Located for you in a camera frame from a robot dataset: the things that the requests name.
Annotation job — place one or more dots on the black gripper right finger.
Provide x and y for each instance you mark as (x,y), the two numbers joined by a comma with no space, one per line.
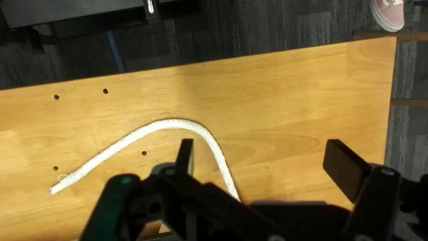
(345,168)

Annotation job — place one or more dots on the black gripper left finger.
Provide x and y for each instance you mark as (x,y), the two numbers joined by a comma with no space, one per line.
(185,158)

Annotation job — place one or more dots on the pink shoe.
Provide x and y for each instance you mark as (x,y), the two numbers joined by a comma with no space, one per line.
(388,14)

